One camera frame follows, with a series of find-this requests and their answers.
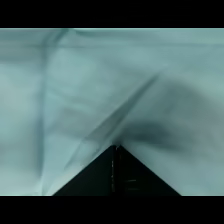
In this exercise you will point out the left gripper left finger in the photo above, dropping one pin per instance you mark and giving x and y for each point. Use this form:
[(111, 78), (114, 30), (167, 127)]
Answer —
[(96, 176)]

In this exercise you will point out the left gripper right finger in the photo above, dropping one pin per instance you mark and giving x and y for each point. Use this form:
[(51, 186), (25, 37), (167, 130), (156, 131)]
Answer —
[(140, 176)]

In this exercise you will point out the light blue shirt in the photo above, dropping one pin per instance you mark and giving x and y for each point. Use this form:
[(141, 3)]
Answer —
[(83, 83)]

